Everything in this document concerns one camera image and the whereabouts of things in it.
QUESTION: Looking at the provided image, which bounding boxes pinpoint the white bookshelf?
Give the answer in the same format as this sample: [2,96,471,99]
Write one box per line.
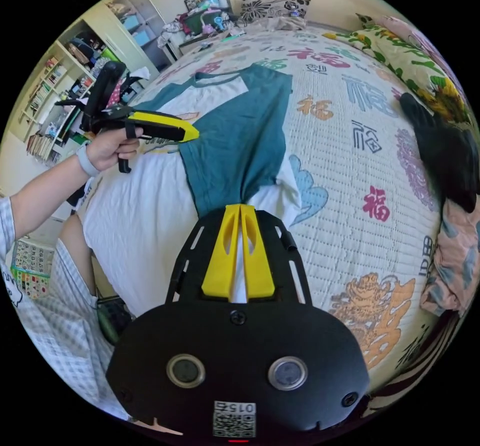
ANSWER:
[17,18,99,166]

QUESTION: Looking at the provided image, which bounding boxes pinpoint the pile of clothes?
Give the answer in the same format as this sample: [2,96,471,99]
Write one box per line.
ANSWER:
[398,92,480,316]

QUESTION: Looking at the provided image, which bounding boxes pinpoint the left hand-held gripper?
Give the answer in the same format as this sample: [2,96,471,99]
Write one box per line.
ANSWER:
[55,97,200,175]

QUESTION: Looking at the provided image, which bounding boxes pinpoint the person's left forearm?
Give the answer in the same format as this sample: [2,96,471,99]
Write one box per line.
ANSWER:
[10,141,103,240]

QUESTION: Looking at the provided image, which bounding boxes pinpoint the cluttered bedside table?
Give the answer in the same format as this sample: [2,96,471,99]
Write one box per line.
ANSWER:
[157,0,248,65]

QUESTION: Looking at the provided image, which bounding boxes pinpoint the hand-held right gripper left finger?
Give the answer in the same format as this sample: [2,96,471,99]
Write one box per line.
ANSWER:
[201,204,240,299]

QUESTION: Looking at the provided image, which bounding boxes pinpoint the colourful number chart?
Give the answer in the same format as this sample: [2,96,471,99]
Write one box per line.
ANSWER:
[10,238,56,300]

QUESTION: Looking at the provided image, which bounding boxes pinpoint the dark floral pillow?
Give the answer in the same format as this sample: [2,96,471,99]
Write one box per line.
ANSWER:
[239,0,312,24]

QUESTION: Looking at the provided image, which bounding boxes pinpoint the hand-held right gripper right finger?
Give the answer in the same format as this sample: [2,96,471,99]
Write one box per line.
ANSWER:
[239,204,277,298]

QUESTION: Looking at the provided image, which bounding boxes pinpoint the white t-shirt with teal sleeves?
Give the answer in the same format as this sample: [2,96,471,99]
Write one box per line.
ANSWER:
[81,62,303,318]

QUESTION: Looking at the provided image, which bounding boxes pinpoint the person's body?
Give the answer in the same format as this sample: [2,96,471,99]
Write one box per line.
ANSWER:
[0,196,185,438]

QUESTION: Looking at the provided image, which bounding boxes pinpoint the white cupboard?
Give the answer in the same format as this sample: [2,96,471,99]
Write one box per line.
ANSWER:
[83,0,168,79]

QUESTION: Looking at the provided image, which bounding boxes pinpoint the yellow green floral pillow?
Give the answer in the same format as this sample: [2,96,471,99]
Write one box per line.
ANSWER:
[323,27,472,126]

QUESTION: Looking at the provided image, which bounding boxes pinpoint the bed with printed quilt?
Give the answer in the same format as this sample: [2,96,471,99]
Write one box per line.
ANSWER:
[67,22,470,376]

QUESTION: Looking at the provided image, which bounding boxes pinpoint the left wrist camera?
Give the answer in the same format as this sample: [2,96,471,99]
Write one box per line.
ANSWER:
[89,61,128,117]

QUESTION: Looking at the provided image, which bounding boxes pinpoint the person's left hand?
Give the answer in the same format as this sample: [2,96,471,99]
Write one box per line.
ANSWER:
[85,127,146,173]

